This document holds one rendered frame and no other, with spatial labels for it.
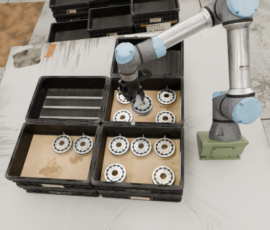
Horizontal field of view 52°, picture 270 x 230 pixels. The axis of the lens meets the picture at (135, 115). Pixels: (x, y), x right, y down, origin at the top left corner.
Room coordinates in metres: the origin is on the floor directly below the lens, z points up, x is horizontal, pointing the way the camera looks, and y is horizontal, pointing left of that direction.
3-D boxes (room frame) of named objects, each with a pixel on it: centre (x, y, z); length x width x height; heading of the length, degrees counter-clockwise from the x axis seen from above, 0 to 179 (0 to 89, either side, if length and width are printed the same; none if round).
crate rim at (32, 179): (0.63, 0.40, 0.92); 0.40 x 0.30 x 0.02; 75
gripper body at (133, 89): (0.75, 0.00, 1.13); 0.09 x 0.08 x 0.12; 128
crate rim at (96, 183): (0.53, 0.02, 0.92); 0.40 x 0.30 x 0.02; 75
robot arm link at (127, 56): (0.76, -0.01, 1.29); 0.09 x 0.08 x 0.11; 101
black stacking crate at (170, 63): (1.11, -0.14, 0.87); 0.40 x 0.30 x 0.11; 75
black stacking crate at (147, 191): (0.53, 0.02, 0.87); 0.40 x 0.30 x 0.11; 75
